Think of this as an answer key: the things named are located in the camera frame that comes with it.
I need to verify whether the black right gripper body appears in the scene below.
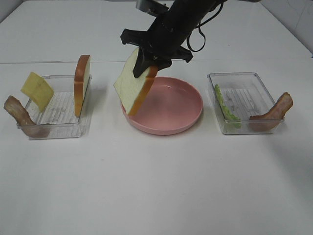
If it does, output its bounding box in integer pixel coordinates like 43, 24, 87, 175
120, 14, 193, 62

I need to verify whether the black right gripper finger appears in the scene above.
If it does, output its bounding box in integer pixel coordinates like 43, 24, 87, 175
153, 58, 172, 71
133, 47, 156, 78

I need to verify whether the bread slice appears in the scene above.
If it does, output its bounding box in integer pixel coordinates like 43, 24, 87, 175
114, 48, 158, 116
74, 55, 90, 117

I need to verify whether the green lettuce leaf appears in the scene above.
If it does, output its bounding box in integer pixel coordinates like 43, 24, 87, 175
214, 84, 240, 120

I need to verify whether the bacon strip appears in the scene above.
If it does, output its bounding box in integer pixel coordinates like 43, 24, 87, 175
249, 92, 293, 132
3, 95, 49, 138

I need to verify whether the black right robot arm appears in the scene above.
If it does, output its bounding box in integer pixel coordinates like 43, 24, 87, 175
120, 0, 224, 78

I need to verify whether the pink round plate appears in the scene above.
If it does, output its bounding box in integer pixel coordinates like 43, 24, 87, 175
121, 77, 203, 135

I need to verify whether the right clear plastic tray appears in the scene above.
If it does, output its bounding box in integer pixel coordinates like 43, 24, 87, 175
207, 72, 284, 135

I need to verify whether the clear plastic tray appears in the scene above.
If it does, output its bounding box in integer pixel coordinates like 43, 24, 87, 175
17, 75, 92, 140
207, 72, 284, 135

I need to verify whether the left clear plastic tray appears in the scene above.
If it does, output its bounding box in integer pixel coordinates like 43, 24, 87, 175
17, 75, 92, 140

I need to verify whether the yellow cheese slice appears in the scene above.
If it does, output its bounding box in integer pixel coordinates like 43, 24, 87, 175
21, 71, 54, 112

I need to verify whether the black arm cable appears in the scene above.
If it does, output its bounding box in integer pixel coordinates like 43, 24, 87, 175
186, 0, 224, 52

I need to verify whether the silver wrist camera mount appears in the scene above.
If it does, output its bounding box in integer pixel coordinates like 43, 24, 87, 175
136, 0, 169, 17

